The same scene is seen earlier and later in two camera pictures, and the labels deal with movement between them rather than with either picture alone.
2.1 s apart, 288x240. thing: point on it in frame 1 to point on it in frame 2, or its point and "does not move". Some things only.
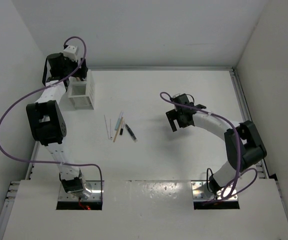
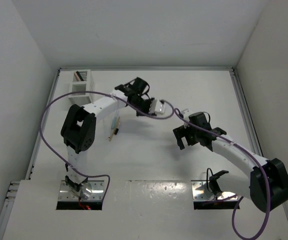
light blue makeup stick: x=117 y=125 to x=113 y=123
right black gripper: x=173 y=115 to x=180 y=132
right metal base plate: x=200 y=192 does not move
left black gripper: x=80 y=72 to x=147 y=109
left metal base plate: x=94 y=186 does not move
